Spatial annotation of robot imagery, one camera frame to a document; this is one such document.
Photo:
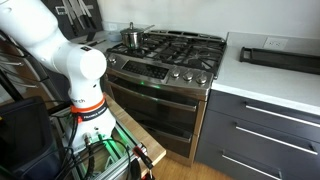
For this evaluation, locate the steel range knob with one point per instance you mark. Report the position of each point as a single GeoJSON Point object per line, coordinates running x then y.
{"type": "Point", "coordinates": [175, 73]}
{"type": "Point", "coordinates": [112, 59]}
{"type": "Point", "coordinates": [201, 78]}
{"type": "Point", "coordinates": [188, 75]}

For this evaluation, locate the wooden mounting board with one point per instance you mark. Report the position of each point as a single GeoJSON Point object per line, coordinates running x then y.
{"type": "Point", "coordinates": [146, 140]}

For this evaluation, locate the black plastic bin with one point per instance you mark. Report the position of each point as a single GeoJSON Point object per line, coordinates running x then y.
{"type": "Point", "coordinates": [23, 140]}

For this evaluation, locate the dark side cabinet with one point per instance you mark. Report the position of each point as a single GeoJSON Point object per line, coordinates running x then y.
{"type": "Point", "coordinates": [20, 73]}

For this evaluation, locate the glass lid with knob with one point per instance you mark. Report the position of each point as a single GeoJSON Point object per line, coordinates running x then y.
{"type": "Point", "coordinates": [131, 30]}

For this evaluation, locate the white wall outlet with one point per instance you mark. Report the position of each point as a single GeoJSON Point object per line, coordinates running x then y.
{"type": "Point", "coordinates": [112, 26]}
{"type": "Point", "coordinates": [275, 43]}

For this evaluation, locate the black knife rack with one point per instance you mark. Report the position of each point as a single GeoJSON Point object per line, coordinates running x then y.
{"type": "Point", "coordinates": [86, 16]}

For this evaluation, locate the dark grey drawer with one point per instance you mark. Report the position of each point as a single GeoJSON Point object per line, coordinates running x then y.
{"type": "Point", "coordinates": [220, 133]}
{"type": "Point", "coordinates": [213, 163]}
{"type": "Point", "coordinates": [230, 101]}

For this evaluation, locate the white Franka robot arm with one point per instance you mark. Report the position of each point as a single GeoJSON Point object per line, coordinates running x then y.
{"type": "Point", "coordinates": [76, 63]}

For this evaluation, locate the light blue bowl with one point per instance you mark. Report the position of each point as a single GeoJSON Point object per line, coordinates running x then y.
{"type": "Point", "coordinates": [114, 36]}

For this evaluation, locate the red black clamp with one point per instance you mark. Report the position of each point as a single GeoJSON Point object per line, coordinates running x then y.
{"type": "Point", "coordinates": [144, 158]}

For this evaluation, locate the aluminium profile frame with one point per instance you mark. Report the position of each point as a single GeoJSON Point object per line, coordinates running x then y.
{"type": "Point", "coordinates": [115, 168]}

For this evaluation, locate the black flat tray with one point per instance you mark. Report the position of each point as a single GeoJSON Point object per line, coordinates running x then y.
{"type": "Point", "coordinates": [280, 60]}

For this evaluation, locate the stainless steel gas range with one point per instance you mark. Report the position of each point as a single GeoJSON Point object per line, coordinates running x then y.
{"type": "Point", "coordinates": [150, 110]}

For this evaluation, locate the stainless steel pot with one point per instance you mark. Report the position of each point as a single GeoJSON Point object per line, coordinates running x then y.
{"type": "Point", "coordinates": [133, 42]}

